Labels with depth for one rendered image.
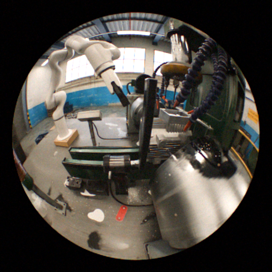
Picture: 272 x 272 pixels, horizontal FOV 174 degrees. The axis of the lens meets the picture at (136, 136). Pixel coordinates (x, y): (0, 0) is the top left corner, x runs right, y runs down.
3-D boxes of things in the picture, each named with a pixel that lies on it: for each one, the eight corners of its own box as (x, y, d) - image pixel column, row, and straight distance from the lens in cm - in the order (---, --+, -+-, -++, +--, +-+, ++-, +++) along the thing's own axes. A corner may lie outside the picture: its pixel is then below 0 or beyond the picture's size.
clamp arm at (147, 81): (144, 163, 31) (156, 80, 21) (146, 170, 30) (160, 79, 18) (134, 164, 31) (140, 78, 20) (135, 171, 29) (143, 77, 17)
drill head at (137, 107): (152, 119, 96) (155, 95, 91) (167, 137, 66) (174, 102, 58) (128, 118, 91) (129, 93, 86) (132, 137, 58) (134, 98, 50)
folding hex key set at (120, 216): (122, 205, 44) (121, 204, 42) (128, 207, 44) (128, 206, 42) (115, 219, 43) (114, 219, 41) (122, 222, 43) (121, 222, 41)
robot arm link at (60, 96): (52, 120, 94) (47, 96, 91) (66, 112, 100) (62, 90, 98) (56, 122, 82) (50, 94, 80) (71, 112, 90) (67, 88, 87)
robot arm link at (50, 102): (62, 105, 87) (47, 113, 82) (57, 101, 97) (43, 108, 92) (71, 48, 78) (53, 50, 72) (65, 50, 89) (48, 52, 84)
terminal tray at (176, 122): (177, 123, 49) (180, 110, 47) (189, 133, 42) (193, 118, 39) (157, 122, 43) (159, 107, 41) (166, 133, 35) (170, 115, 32)
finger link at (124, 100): (115, 94, 38) (123, 107, 39) (115, 94, 35) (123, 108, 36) (122, 90, 38) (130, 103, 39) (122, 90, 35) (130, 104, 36)
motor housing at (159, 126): (168, 142, 59) (175, 114, 51) (182, 164, 47) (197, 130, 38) (137, 143, 52) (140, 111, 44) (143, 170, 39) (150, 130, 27)
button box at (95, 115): (102, 120, 64) (102, 113, 66) (99, 117, 58) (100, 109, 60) (81, 122, 70) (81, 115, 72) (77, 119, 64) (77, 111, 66)
